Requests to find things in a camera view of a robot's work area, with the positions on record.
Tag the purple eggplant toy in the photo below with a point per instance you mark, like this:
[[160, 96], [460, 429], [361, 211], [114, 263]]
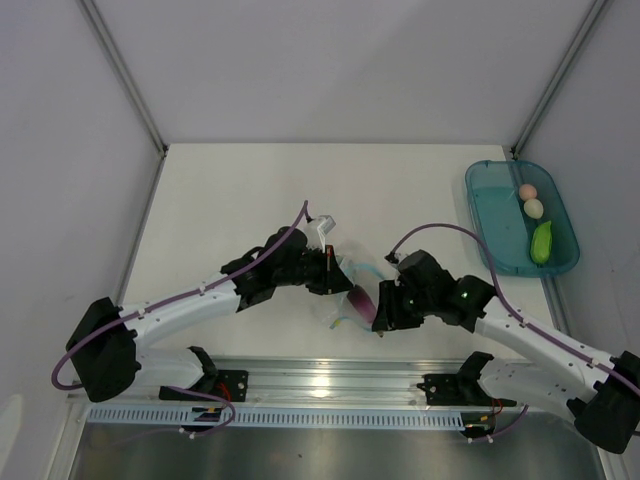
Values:
[[362, 304]]

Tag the clear zip top bag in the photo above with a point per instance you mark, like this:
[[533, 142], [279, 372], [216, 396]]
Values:
[[362, 269]]

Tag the green cucumber toy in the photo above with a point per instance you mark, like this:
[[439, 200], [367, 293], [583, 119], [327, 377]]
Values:
[[541, 243]]

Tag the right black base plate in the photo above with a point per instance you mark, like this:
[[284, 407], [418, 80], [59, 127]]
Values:
[[458, 390]]

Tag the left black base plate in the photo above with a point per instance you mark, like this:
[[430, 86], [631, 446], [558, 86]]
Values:
[[230, 385]]

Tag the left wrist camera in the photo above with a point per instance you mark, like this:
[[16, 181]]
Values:
[[317, 230]]

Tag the teal plastic bin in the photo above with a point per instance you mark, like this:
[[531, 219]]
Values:
[[499, 218]]

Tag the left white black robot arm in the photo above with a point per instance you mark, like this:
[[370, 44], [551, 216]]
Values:
[[113, 349]]

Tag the aluminium rail beam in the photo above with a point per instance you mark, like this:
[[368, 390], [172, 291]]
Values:
[[304, 383]]

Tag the right aluminium frame post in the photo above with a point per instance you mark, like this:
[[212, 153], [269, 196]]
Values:
[[579, 40]]

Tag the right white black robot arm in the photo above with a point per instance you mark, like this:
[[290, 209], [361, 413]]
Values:
[[596, 391]]

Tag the pink peach toy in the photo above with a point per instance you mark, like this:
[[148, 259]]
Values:
[[527, 192]]

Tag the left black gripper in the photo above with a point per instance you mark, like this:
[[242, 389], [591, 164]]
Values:
[[331, 278]]

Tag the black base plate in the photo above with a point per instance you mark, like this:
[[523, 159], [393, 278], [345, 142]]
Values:
[[230, 385], [458, 390]]

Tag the left aluminium frame post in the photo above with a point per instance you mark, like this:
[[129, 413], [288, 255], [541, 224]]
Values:
[[114, 57]]

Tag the aluminium frame post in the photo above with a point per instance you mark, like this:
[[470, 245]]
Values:
[[114, 57], [579, 40]]

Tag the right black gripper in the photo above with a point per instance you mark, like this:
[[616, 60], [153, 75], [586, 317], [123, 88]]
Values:
[[389, 315]]

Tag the white slotted cable duct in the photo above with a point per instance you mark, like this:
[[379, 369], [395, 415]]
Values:
[[279, 418]]

